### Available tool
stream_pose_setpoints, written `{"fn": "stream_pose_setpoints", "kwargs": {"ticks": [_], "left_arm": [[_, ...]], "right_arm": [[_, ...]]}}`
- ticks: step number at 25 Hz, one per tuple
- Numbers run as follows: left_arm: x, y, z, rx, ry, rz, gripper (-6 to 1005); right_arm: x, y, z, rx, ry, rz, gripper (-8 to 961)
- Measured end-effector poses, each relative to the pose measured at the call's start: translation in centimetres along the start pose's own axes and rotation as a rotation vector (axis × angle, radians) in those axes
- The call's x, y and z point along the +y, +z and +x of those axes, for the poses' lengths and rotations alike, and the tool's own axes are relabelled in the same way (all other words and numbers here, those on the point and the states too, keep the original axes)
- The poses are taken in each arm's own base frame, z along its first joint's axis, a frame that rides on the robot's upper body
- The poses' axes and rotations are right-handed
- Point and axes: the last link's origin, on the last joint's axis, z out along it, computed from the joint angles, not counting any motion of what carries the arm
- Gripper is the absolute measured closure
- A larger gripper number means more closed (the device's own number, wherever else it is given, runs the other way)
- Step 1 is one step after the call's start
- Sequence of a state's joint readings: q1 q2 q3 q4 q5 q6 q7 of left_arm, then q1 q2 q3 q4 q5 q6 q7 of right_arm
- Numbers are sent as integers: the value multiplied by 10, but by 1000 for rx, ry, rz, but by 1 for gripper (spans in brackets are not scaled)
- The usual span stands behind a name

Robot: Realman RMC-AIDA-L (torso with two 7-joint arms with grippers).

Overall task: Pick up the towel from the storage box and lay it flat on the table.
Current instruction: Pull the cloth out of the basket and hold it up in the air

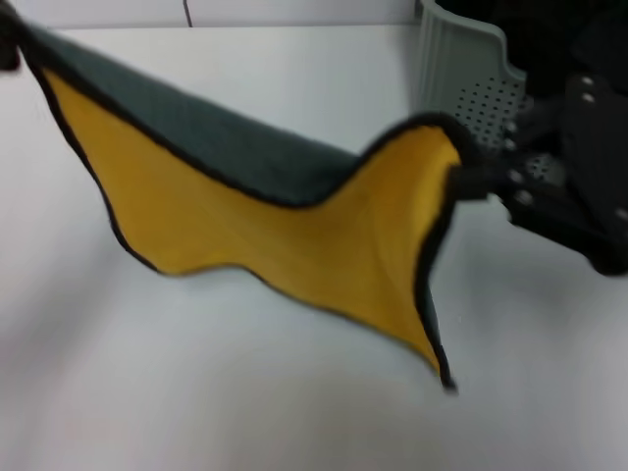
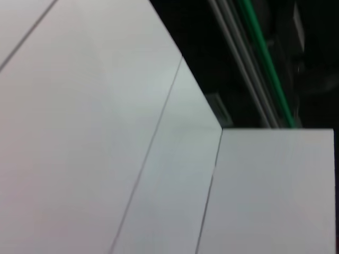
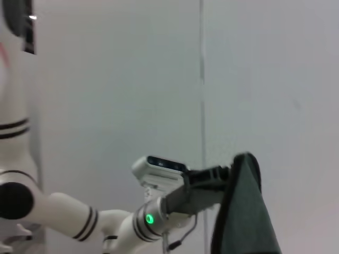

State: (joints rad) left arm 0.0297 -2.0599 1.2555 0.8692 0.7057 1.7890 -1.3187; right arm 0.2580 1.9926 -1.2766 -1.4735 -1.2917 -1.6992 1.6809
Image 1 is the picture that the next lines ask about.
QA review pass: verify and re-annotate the gray perforated storage box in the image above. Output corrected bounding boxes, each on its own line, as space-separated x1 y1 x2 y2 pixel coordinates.
414 0 575 190

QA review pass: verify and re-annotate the green yellow black-edged towel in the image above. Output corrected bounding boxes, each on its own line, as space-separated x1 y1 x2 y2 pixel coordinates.
14 9 465 393

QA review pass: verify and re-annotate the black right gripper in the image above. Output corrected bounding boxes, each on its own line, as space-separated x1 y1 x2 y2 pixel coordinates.
448 73 628 276

